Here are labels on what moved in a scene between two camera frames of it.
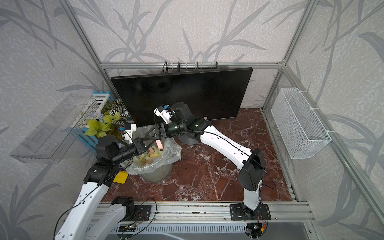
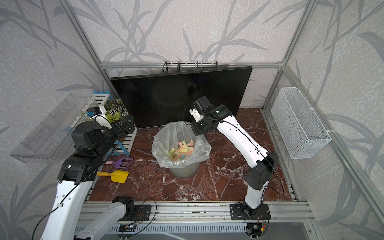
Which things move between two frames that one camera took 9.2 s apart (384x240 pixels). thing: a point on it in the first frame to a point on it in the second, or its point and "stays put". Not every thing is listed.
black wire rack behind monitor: x=179 y=66 stays put
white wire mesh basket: x=303 y=136 stays put
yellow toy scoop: x=121 y=177 stays put
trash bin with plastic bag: x=154 y=164 to x=175 y=146
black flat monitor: x=210 y=94 stays put
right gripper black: x=157 y=127 to x=196 y=132
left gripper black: x=139 y=145 to x=129 y=127
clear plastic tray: x=53 y=141 stays put
